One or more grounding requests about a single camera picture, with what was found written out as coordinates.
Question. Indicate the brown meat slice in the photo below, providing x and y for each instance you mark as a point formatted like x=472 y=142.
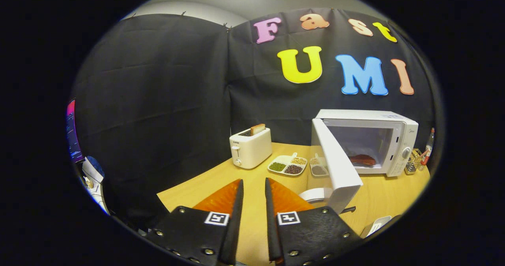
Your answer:
x=362 y=160

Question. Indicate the white bread toaster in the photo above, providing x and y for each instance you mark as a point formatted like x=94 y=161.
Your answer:
x=252 y=149

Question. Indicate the white toaster oven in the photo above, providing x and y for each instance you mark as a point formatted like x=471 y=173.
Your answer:
x=339 y=171

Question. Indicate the clear plastic bottle red cap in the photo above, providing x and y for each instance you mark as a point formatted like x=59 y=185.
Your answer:
x=428 y=147

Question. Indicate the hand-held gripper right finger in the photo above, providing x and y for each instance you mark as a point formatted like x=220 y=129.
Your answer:
x=271 y=222

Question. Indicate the small white dish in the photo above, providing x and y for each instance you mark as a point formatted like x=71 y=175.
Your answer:
x=375 y=225

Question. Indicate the white divided tray of beans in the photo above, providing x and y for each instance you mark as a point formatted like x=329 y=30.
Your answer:
x=286 y=165

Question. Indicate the white and blue device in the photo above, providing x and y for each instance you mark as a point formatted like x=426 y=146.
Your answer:
x=94 y=175

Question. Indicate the computer monitor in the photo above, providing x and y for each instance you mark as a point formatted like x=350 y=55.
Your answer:
x=73 y=135

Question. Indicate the toasted bread slice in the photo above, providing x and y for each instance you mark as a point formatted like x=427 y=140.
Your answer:
x=257 y=129

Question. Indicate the red white striped stick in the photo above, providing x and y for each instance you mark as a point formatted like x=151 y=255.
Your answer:
x=424 y=154

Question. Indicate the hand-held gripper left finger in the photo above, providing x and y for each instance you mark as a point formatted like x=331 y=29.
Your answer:
x=234 y=222

